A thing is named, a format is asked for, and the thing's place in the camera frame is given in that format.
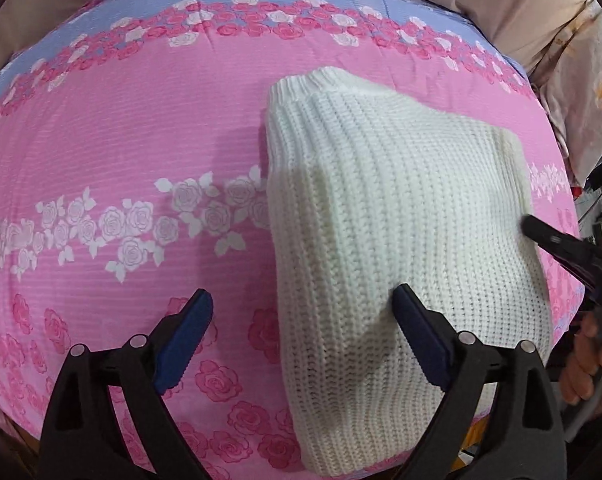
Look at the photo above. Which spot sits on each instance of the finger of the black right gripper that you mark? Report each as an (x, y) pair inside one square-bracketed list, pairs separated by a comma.
[(578, 257)]

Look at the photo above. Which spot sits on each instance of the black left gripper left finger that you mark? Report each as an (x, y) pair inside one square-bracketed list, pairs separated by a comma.
[(107, 419)]

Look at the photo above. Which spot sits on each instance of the white red black knit sweater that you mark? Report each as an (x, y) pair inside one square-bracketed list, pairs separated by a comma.
[(369, 189)]

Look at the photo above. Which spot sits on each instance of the right hand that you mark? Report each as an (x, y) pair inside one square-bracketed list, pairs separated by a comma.
[(576, 381)]

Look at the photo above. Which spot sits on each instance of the floral cream pillow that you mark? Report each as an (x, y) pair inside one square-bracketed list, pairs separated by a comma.
[(568, 80)]

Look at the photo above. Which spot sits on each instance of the pink floral bed sheet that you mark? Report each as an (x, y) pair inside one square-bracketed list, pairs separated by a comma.
[(132, 172)]

